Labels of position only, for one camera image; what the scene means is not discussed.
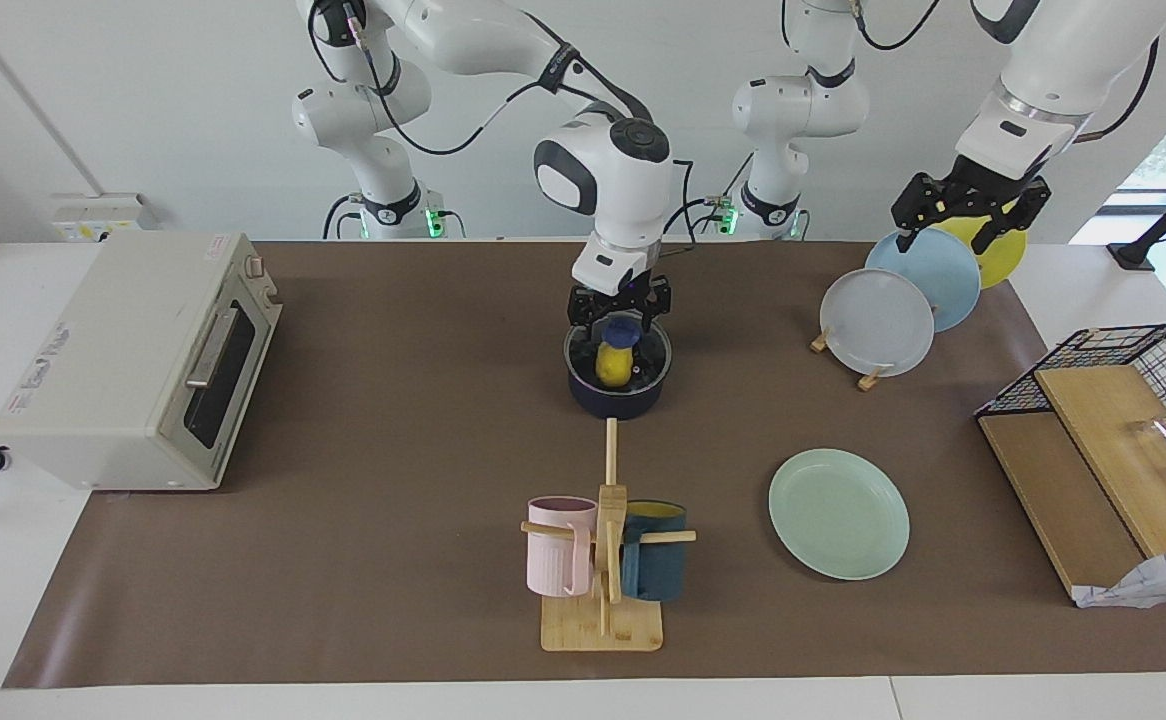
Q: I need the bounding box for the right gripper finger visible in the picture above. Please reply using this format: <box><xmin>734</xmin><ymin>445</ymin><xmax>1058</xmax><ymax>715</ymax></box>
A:
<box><xmin>633</xmin><ymin>280</ymin><xmax>674</xmax><ymax>336</ymax></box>
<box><xmin>568</xmin><ymin>288</ymin><xmax>609</xmax><ymax>346</ymax></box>

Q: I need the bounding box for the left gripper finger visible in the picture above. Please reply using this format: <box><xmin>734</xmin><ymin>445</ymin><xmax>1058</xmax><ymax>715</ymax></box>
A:
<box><xmin>973</xmin><ymin>178</ymin><xmax>1051</xmax><ymax>256</ymax></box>
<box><xmin>893</xmin><ymin>175</ymin><xmax>944</xmax><ymax>253</ymax></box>

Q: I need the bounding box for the glass pot lid purple knob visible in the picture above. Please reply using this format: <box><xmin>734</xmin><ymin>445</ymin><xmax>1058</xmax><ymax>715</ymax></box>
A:
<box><xmin>564</xmin><ymin>316</ymin><xmax>673</xmax><ymax>393</ymax></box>

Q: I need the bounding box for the yellow potato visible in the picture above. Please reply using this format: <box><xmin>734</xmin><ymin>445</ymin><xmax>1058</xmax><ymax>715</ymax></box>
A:
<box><xmin>595</xmin><ymin>342</ymin><xmax>632</xmax><ymax>389</ymax></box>

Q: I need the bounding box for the yellow plate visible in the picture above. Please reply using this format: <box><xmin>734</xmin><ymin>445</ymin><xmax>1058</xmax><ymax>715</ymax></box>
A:
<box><xmin>928</xmin><ymin>195</ymin><xmax>1027</xmax><ymax>291</ymax></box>

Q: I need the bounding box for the light blue plate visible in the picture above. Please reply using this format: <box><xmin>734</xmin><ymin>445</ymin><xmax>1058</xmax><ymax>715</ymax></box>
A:
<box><xmin>864</xmin><ymin>228</ymin><xmax>982</xmax><ymax>333</ymax></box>

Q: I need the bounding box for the grey plate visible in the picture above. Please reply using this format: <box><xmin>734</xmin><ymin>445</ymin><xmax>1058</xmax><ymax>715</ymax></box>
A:
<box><xmin>820</xmin><ymin>268</ymin><xmax>936</xmax><ymax>378</ymax></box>

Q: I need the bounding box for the wooden plate rack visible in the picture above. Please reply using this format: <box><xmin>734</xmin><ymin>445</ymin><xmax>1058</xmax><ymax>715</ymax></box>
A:
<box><xmin>809</xmin><ymin>325</ymin><xmax>894</xmax><ymax>393</ymax></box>

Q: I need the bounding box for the mint green plate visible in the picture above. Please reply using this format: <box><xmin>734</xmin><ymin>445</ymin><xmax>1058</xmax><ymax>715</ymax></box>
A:
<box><xmin>768</xmin><ymin>448</ymin><xmax>911</xmax><ymax>581</ymax></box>

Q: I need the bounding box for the black stand leg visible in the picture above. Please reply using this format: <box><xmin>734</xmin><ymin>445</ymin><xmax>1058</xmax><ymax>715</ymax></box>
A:
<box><xmin>1106</xmin><ymin>160</ymin><xmax>1166</xmax><ymax>273</ymax></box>

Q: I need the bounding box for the pink mug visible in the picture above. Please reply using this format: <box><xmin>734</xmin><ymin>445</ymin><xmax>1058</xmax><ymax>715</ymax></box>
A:
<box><xmin>527</xmin><ymin>496</ymin><xmax>599</xmax><ymax>598</ymax></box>

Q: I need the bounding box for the dark teal mug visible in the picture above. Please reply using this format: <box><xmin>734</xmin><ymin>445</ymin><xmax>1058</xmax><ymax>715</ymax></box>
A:
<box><xmin>621</xmin><ymin>500</ymin><xmax>689</xmax><ymax>603</ymax></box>

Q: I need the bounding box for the brown table mat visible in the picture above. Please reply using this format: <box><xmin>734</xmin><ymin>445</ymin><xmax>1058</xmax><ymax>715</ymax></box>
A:
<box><xmin>3</xmin><ymin>240</ymin><xmax>1166</xmax><ymax>689</ymax></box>

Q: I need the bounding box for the clear drinking glass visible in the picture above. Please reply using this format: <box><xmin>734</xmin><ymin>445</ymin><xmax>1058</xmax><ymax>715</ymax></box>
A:
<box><xmin>1128</xmin><ymin>410</ymin><xmax>1166</xmax><ymax>471</ymax></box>

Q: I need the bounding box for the wooden mug rack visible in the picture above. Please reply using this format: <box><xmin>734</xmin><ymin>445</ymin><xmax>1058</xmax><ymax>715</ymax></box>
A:
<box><xmin>520</xmin><ymin>418</ymin><xmax>697</xmax><ymax>653</ymax></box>

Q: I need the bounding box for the white crumpled paper sheet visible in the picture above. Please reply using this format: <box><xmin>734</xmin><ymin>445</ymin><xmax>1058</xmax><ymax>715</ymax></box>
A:
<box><xmin>1073</xmin><ymin>543</ymin><xmax>1166</xmax><ymax>609</ymax></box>

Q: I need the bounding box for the beige toaster oven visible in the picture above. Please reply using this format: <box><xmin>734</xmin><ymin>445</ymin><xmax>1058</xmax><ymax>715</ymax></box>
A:
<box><xmin>0</xmin><ymin>232</ymin><xmax>284</xmax><ymax>491</ymax></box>

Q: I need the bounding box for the dark pot with purple handle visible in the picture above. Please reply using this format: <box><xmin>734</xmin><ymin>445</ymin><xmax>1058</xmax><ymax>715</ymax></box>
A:
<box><xmin>563</xmin><ymin>318</ymin><xmax>674</xmax><ymax>421</ymax></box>

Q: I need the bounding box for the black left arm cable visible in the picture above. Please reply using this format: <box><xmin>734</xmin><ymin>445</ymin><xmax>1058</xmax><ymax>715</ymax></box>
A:
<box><xmin>781</xmin><ymin>0</ymin><xmax>1164</xmax><ymax>146</ymax></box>

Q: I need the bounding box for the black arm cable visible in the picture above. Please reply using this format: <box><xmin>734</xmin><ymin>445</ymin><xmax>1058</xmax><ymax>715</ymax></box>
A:
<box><xmin>781</xmin><ymin>0</ymin><xmax>1164</xmax><ymax>146</ymax></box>
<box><xmin>305</xmin><ymin>0</ymin><xmax>694</xmax><ymax>246</ymax></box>

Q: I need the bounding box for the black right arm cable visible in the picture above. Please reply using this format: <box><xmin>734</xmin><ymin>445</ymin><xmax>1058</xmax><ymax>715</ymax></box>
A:
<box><xmin>305</xmin><ymin>0</ymin><xmax>694</xmax><ymax>246</ymax></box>

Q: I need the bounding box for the wooden shelf with wire basket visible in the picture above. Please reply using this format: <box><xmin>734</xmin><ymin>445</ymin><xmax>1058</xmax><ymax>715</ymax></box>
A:
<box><xmin>975</xmin><ymin>323</ymin><xmax>1166</xmax><ymax>601</ymax></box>

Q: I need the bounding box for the white wall socket box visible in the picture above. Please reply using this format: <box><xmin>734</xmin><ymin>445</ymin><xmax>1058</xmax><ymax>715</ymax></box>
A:
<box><xmin>51</xmin><ymin>193</ymin><xmax>159</xmax><ymax>243</ymax></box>

